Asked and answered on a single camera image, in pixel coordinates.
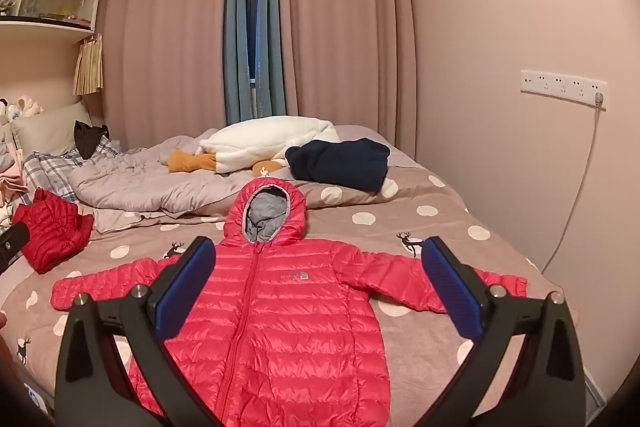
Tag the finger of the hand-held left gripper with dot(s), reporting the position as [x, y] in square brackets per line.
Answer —
[12, 244]

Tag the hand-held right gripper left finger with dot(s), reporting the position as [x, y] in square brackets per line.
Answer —
[185, 292]

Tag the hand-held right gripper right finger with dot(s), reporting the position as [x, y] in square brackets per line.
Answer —
[452, 292]

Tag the pink-red hooded puffer jacket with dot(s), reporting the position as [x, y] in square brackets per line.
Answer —
[300, 307]

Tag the pile of pink grey clothes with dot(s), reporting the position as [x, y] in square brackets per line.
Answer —
[11, 177]

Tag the folded red puffer jacket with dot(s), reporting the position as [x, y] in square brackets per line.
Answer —
[50, 227]

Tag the plaid pillow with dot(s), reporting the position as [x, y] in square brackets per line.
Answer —
[50, 172]

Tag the brown polka dot bed cover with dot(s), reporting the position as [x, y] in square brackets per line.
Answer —
[400, 217]

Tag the grey crumpled duvet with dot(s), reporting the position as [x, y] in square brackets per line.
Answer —
[140, 187]

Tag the beige pillow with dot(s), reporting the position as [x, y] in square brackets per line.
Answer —
[47, 132]

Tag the black cloth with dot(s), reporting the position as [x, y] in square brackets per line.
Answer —
[90, 139]

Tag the white plush toys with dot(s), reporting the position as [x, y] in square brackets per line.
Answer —
[22, 107]

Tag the white device with blue mark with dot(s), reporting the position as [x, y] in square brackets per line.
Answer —
[35, 399]

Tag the navy blue fleece garment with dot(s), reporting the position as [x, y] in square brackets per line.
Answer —
[340, 162]

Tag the white goose plush toy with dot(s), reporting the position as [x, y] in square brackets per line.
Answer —
[270, 139]

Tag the beige striped hanging cloth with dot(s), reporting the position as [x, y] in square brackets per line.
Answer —
[89, 67]

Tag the white plug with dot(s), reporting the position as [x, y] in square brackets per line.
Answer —
[600, 99]

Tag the pink curtain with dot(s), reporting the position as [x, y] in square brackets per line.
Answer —
[165, 37]
[345, 27]

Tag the blue curtain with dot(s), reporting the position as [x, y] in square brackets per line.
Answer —
[235, 32]

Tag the window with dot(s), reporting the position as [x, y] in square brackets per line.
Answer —
[254, 7]

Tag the white wall socket strip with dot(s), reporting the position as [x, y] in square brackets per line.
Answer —
[555, 84]

